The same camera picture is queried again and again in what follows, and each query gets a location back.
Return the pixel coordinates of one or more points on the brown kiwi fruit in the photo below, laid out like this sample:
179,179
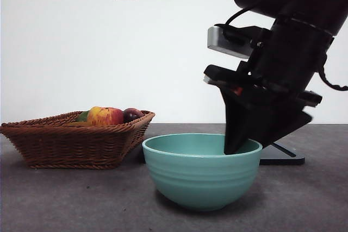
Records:
80,124

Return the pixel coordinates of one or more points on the black rectangular tray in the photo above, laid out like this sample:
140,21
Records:
282,159

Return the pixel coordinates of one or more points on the brown wicker basket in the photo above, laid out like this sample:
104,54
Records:
76,147

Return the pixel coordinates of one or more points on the green fruit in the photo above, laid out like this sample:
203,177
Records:
82,116

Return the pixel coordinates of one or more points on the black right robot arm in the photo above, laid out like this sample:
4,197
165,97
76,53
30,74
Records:
299,39

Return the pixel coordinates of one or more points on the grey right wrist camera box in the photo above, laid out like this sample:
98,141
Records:
217,39

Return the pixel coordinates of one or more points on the red yellow apple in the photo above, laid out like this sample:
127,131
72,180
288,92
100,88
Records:
106,116

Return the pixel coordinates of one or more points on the dark red plum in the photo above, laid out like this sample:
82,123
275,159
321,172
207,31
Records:
131,115

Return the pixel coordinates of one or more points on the teal ribbed bowl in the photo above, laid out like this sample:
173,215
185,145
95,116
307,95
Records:
201,180

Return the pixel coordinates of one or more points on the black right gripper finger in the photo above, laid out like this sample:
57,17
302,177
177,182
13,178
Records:
239,123
280,126

